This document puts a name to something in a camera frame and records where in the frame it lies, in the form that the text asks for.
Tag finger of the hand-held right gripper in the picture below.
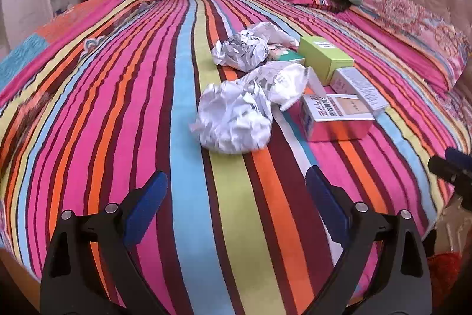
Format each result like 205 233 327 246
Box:
428 147 472 186

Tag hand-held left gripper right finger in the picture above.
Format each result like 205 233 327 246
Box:
305 165 433 315

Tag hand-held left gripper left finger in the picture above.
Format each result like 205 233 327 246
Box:
40 170 170 315

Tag white plastic package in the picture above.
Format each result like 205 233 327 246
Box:
225 61 314 112

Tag green tissue pack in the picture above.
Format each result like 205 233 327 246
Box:
266 43 306 66

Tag striped multicolour bed blanket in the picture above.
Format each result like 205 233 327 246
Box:
0 0 472 315

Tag pink cardboard box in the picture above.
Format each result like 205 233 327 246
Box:
299 73 377 143

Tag red cloth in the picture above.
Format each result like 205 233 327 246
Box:
428 252 461 308

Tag white cardboard box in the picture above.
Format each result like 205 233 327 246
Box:
329 67 389 118

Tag large crumpled white paper ball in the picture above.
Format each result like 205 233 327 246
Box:
189 77 274 155

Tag green cardboard box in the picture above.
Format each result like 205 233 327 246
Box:
297 36 355 86

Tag floral pink pillow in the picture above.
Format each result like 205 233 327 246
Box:
337 0 471 90

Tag small crumpled white paper ball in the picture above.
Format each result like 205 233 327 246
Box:
211 30 270 72

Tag white crumpled paper sheet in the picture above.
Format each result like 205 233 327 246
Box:
251 22 299 46

